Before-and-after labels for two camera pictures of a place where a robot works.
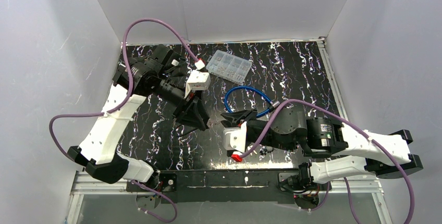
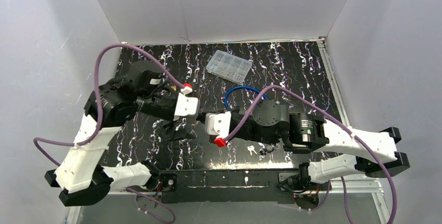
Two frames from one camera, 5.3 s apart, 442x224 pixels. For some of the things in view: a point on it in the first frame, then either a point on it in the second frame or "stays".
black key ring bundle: (264, 151) stays
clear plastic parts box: (229, 66) stays
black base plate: (226, 186) stays
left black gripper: (186, 105) to (175, 123)
